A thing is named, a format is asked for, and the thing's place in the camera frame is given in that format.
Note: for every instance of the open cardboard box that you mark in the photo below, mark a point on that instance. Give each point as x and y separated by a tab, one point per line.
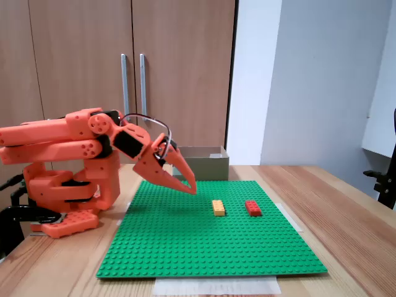
210	168

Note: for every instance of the yellow lego block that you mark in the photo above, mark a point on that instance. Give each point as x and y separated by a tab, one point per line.
218	208

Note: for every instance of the red lego block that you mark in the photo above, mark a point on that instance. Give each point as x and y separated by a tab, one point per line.
253	208

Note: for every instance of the translucent masking tape strip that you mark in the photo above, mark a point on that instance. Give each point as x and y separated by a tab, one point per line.
292	219
121	221
216	286

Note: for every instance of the black table clamp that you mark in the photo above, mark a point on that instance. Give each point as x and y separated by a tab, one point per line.
18	213

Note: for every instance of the white cabinet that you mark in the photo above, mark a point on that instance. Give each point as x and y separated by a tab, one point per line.
382	92

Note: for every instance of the green lego baseplate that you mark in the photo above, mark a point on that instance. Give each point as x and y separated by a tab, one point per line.
201	241

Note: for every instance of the wooden cabinet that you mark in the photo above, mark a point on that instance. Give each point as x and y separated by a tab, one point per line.
77	46

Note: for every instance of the black stand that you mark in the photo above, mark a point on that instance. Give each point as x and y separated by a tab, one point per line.
385	188

